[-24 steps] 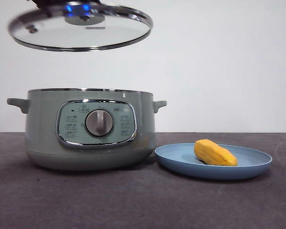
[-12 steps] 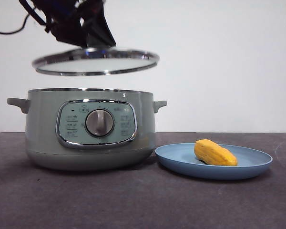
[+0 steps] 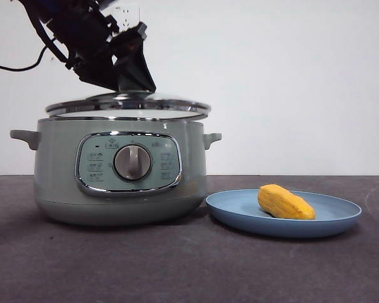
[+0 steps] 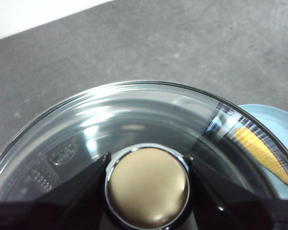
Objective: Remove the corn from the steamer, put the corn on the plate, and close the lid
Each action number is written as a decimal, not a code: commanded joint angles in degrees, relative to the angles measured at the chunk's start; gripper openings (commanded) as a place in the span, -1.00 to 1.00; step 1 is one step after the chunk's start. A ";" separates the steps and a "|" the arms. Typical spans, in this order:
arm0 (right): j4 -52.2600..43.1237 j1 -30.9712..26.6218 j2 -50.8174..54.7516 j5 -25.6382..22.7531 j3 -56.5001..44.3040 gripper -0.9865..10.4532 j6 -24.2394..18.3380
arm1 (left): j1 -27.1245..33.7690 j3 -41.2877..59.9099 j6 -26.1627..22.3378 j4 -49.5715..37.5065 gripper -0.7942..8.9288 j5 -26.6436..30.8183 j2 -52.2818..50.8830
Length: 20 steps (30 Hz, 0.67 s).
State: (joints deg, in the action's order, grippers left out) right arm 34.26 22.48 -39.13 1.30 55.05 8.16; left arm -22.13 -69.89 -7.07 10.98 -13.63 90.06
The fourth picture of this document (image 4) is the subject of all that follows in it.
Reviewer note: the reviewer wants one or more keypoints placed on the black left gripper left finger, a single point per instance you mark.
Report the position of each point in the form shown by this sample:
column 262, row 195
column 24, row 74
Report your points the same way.
column 62, row 208

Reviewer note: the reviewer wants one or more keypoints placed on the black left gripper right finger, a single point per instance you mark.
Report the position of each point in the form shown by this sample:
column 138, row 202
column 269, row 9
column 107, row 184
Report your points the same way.
column 225, row 208

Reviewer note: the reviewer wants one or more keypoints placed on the yellow corn cob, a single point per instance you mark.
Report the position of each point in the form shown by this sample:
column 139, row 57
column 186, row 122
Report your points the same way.
column 256, row 146

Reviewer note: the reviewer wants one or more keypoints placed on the glass lid with green knob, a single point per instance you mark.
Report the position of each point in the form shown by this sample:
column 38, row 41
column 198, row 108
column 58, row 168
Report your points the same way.
column 147, row 187

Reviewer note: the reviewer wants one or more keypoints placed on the blue round plate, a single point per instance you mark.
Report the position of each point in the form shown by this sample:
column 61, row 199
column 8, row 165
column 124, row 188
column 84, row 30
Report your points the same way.
column 266, row 115

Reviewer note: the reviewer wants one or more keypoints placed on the pale green electric steamer pot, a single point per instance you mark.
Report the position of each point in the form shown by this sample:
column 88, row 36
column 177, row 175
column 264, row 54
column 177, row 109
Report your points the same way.
column 144, row 119

